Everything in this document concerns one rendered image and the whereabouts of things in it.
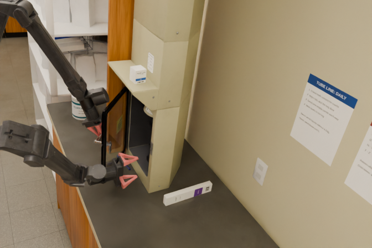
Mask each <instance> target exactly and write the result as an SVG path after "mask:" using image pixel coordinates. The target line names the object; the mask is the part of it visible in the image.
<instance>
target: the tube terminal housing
mask: <svg viewBox="0 0 372 248"><path fill-rule="evenodd" d="M199 37H200V30H199V31H198V32H197V33H196V34H195V35H194V36H193V37H192V38H191V39H190V40H189V41H178V42H163V41H162V40H161V39H159V38H158V37H157V36H156V35H154V34H153V33H152V32H151V31H149V30H148V29H147V28H146V27H144V26H143V25H142V24H141V23H139V22H138V21H137V20H135V19H133V33H132V54H131V61H132V62H133V63H134V64H135V65H142V66H143V67H144V68H145V69H147V62H148V52H150V53H151V54H152V55H153V56H154V66H153V74H152V73H151V72H150V71H149V70H148V69H147V72H146V77H148V78H149V80H150V81H151V82H152V83H153V84H154V85H155V86H156V87H157V88H158V89H159V91H158V102H157V109H156V110H153V111H152V110H150V111H151V113H152V115H153V125H152V136H151V141H152V143H153V150H152V155H151V154H149V166H148V176H147V177H146V175H145V174H144V172H143V170H142V169H141V167H140V166H139V164H138V163H137V161H134V162H132V163H131V165H132V167H133V169H134V170H135V171H136V173H137V175H138V176H139V178H140V180H141V182H142V183H143V185H144V187H145V188H146V190H147V191H148V193H152V192H156V191H159V190H163V189H167V188H169V186H170V184H171V182H172V180H173V178H174V176H175V175H176V173H177V171H178V169H179V167H180V163H181V158H182V151H183V144H184V136H185V129H186V125H187V118H188V111H189V104H190V96H191V92H192V84H193V77H194V70H195V63H196V58H197V51H198V44H199Z"/></svg>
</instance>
